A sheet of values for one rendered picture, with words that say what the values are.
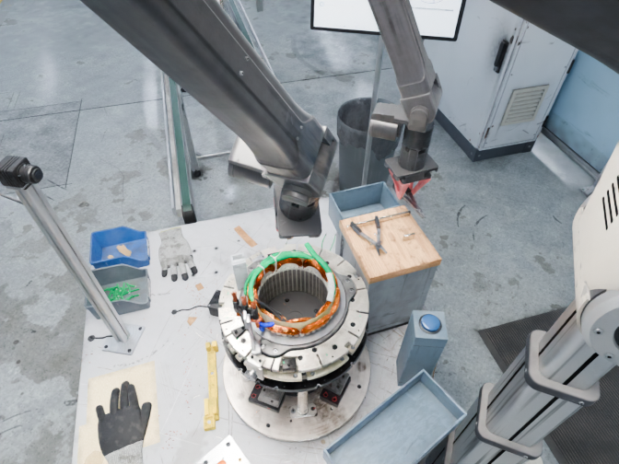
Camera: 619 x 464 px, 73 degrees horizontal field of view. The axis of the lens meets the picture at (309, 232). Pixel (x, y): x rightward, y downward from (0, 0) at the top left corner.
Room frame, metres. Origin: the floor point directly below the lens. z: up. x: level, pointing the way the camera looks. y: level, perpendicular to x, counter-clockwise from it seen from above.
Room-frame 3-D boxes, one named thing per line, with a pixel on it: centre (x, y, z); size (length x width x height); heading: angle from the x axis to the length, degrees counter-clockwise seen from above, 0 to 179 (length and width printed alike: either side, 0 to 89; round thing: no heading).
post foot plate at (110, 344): (0.59, 0.52, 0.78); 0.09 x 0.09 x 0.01; 81
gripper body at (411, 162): (0.74, -0.22, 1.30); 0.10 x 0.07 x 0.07; 109
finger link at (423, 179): (0.74, -0.23, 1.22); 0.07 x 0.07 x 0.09; 18
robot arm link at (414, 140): (0.75, -0.22, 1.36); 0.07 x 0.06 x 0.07; 69
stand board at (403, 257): (0.71, -0.20, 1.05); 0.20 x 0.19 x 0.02; 18
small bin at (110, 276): (0.73, 0.57, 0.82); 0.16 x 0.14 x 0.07; 105
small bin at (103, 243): (0.89, 0.61, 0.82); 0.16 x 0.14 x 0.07; 107
